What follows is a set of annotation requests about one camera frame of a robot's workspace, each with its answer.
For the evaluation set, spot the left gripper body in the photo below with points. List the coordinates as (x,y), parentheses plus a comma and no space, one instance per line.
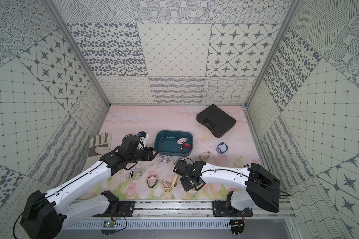
(149,153)

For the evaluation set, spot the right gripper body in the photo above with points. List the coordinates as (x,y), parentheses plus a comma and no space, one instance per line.
(186,184)

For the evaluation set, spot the beige watch pair front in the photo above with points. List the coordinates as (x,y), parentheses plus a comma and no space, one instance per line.
(169,186)

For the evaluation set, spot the red transparent watch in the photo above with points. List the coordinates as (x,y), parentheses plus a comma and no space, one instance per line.
(186,148)

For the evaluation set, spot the brown strap watch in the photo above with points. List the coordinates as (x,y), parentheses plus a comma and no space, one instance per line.
(152,181)

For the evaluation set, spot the orange white watch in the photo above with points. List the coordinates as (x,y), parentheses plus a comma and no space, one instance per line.
(182,140)

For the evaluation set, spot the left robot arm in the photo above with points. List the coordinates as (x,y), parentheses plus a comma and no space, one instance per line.
(46,214)

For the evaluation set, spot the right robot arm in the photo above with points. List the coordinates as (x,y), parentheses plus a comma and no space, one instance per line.
(257,186)

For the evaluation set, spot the purple white watch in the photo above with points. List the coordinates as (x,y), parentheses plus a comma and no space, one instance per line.
(166,158)

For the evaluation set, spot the teal storage box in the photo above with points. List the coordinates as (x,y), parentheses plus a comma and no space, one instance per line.
(166,142)

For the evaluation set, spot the beige square face watch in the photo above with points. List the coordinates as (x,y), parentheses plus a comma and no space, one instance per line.
(204,156)

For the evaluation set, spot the patterned white black watch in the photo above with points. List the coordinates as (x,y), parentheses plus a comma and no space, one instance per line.
(136,174)

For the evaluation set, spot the grey work glove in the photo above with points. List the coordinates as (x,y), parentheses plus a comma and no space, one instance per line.
(100,144)

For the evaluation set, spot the black plastic case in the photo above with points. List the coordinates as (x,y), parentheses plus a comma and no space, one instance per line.
(216,120)

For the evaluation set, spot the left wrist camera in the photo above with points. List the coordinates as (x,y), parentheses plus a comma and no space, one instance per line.
(143,135)

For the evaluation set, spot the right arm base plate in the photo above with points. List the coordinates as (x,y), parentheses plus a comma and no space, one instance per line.
(232,208)

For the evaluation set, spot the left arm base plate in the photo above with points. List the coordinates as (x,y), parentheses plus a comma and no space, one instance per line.
(121,208)

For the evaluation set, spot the aluminium mounting rail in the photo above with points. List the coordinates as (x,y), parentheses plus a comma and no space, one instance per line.
(197,209)

